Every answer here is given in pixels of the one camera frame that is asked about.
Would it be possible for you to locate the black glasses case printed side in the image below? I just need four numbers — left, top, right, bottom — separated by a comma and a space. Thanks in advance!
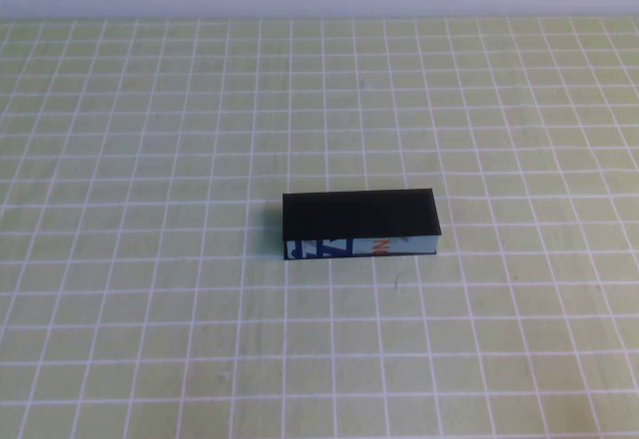
282, 188, 444, 263

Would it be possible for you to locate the green white checkered tablecloth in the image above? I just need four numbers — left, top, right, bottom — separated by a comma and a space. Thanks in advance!
0, 16, 639, 439

